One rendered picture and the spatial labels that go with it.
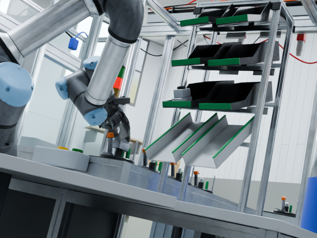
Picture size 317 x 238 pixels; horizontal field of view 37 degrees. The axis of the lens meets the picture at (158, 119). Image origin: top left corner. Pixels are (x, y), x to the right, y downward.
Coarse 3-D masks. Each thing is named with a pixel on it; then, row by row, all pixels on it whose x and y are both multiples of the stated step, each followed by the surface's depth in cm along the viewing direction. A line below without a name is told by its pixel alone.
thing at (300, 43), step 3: (297, 36) 282; (300, 36) 281; (303, 36) 281; (297, 39) 282; (300, 39) 281; (303, 39) 281; (297, 42) 282; (300, 42) 281; (303, 42) 281; (297, 45) 282; (300, 45) 280; (303, 45) 282; (297, 48) 281; (300, 48) 280; (297, 51) 281; (300, 51) 280; (297, 54) 280; (300, 54) 280
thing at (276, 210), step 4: (284, 196) 274; (284, 200) 273; (284, 204) 274; (288, 204) 279; (276, 208) 279; (284, 208) 274; (288, 208) 279; (296, 208) 279; (268, 212) 272; (272, 212) 270; (276, 212) 275; (280, 212) 273; (284, 212) 272; (288, 212) 272; (292, 216) 264
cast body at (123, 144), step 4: (116, 136) 186; (116, 140) 183; (120, 140) 184; (124, 140) 184; (112, 144) 184; (116, 144) 183; (120, 144) 182; (124, 144) 184; (128, 144) 187; (120, 148) 183; (124, 148) 184; (128, 148) 187
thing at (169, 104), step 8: (224, 80) 186; (232, 80) 182; (192, 88) 184; (200, 88) 188; (208, 88) 192; (216, 88) 174; (192, 96) 184; (200, 96) 188; (208, 96) 171; (216, 96) 174; (168, 104) 170; (176, 104) 168; (184, 104) 165; (192, 104) 164
